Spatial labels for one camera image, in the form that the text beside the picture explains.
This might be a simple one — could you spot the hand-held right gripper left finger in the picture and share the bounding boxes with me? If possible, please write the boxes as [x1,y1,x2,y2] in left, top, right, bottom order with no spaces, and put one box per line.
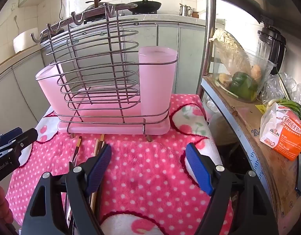
[23,143,112,235]

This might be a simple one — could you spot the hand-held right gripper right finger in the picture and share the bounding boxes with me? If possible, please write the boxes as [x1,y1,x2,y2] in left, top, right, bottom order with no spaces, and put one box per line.
[185,143,279,235]

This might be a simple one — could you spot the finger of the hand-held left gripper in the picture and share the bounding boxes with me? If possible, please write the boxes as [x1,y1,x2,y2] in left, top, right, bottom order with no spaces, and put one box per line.
[0,127,23,147]
[8,128,39,153]

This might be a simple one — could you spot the dark chopstick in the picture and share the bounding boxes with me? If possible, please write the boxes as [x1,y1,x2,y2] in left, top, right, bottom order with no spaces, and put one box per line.
[72,136,83,163]

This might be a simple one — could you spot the wide pink plastic utensil holder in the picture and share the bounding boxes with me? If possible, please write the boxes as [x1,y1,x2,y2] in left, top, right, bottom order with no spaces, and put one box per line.
[35,65,76,118]

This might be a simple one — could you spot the tall pink plastic utensil cup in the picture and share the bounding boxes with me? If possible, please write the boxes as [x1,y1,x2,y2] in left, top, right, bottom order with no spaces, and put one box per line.
[138,46,178,118]

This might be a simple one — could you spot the metal wire utensil rack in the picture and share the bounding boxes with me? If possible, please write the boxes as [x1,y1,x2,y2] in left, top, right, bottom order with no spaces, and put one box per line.
[30,2,171,142]

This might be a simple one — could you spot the person's left hand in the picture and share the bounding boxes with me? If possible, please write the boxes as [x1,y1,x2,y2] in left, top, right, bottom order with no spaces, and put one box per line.
[0,185,14,226]

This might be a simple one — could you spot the pink plastic drip tray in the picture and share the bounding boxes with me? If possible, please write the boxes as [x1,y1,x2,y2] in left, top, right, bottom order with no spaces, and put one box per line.
[57,88,171,136]

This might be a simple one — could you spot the pink polka dot blanket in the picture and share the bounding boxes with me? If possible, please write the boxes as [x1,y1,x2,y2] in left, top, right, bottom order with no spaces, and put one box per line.
[5,93,234,235]

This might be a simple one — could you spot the brown cardboard sheet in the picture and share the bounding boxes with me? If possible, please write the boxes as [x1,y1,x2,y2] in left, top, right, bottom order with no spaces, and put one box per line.
[202,75,300,226]

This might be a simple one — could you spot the orange and white plastic bag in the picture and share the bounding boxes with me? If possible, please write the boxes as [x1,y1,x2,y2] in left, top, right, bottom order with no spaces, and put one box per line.
[259,103,301,161]

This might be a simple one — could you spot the white bucket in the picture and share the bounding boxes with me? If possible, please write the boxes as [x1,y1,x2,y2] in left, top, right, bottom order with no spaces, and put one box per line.
[13,29,43,54]

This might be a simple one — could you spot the brown root vegetable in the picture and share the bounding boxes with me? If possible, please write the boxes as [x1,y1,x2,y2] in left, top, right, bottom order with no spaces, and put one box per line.
[250,64,262,82]
[218,73,233,87]

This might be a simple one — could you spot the green bell pepper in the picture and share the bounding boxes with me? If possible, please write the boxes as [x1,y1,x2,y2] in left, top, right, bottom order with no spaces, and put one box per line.
[229,71,260,101]

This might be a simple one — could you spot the green onions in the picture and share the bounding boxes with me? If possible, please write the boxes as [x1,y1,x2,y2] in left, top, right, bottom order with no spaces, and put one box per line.
[262,98,301,125]

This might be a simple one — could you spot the clear plastic bags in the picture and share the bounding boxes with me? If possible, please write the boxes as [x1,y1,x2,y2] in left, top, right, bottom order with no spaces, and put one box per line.
[261,72,301,103]

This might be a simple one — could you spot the glass jar with chopsticks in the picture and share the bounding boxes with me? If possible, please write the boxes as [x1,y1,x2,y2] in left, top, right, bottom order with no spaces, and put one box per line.
[212,38,276,103]

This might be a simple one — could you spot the napa cabbage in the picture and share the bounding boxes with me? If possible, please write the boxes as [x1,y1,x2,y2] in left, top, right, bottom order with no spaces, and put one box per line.
[209,28,251,79]

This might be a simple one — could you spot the chrome storage shelf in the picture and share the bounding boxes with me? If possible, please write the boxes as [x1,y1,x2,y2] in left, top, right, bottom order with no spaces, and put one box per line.
[199,0,301,235]

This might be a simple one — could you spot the white pot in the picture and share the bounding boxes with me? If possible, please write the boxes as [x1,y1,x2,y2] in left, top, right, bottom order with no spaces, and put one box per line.
[59,0,94,20]

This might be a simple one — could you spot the black blender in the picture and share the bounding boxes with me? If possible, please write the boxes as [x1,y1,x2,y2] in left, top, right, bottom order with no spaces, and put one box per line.
[257,21,287,75]

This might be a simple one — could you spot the metal kettle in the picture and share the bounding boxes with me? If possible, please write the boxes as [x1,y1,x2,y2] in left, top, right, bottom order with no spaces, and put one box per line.
[179,4,193,17]

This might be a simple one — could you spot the black wok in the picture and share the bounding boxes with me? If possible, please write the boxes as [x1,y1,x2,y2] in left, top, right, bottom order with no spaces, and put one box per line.
[127,0,162,14]

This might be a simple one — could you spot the frying pan with wooden handle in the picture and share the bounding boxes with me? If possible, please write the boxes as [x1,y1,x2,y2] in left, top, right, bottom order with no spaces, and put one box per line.
[85,0,139,11]

